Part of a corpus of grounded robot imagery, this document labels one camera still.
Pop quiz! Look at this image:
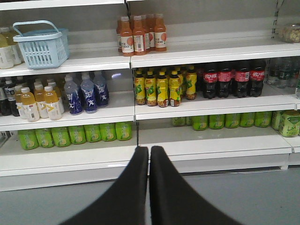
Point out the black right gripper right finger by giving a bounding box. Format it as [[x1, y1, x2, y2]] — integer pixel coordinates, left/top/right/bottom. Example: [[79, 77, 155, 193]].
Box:
[[150, 146, 239, 225]]

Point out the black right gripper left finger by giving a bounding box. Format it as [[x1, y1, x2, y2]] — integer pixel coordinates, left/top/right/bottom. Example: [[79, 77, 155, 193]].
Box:
[[62, 147, 149, 225]]

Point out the light blue plastic basket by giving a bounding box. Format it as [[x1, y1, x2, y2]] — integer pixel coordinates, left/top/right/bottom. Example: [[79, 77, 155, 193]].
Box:
[[13, 20, 70, 69]]

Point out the blue sports drink bottle right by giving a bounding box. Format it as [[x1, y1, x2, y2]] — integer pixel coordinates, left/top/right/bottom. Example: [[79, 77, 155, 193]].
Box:
[[93, 71, 109, 107]]

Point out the blue sports drink bottle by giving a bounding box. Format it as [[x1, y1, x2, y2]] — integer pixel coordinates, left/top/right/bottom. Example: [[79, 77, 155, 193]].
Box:
[[93, 71, 109, 107], [64, 75, 83, 115], [81, 72, 98, 114]]

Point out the orange vitamin drink bottle right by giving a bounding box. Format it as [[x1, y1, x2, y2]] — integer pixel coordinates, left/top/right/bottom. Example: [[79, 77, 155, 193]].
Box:
[[44, 86, 62, 120]]

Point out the orange vitamin drink bottle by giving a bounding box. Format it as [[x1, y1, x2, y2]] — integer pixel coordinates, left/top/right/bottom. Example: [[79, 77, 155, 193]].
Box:
[[21, 87, 40, 122], [34, 82, 49, 119], [44, 86, 62, 120]]

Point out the yellow lemon tea bottle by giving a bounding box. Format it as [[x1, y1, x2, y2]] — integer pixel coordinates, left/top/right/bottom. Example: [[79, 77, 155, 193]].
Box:
[[157, 71, 168, 108], [145, 71, 157, 106], [169, 70, 181, 107], [134, 70, 146, 105]]

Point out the blue sports drink bottle middle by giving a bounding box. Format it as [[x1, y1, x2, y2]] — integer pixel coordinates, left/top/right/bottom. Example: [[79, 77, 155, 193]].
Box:
[[81, 72, 98, 114]]

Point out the orange vitamin drink bottle middle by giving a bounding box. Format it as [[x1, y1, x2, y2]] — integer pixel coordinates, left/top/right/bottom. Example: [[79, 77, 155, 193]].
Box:
[[34, 82, 49, 119]]

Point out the white store shelf unit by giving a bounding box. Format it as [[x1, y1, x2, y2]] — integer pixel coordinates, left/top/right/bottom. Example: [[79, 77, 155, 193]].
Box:
[[0, 0, 300, 191]]

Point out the blue sports drink bottle left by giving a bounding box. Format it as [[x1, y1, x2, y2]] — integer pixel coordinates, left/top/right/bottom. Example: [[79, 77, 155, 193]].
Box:
[[64, 75, 83, 115]]

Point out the black cola bottle left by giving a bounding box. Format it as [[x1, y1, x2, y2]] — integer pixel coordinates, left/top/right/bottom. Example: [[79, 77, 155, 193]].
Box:
[[203, 62, 218, 99]]

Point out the black cola bottle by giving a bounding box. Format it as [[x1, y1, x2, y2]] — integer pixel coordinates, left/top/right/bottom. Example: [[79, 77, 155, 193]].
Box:
[[233, 60, 250, 98], [203, 62, 218, 99], [247, 60, 266, 97], [217, 61, 232, 98]]

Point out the orange vitamin drink bottle left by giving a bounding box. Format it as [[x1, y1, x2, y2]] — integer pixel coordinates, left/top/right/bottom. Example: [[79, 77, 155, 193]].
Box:
[[21, 87, 40, 122]]

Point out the black cola bottle right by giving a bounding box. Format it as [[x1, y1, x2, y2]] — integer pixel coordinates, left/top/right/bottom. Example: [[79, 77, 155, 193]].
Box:
[[247, 60, 266, 97]]

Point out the orange juice bottle front left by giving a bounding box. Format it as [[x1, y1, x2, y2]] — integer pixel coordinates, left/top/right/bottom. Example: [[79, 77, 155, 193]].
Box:
[[120, 16, 134, 56]]

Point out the orange juice bottle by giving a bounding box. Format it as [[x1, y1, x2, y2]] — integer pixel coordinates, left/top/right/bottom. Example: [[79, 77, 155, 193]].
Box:
[[133, 15, 146, 56], [154, 14, 167, 52], [120, 16, 134, 56]]

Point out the orange juice bottle front right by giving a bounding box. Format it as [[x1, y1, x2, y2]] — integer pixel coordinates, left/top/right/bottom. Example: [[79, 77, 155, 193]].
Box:
[[133, 15, 146, 56]]

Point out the pale yellow drink bottle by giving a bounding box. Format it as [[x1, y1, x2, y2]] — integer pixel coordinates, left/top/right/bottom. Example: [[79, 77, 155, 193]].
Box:
[[0, 27, 14, 69]]

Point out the clear cookie box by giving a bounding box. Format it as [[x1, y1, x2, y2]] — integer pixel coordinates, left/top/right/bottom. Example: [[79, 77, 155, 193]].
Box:
[[279, 23, 300, 43]]

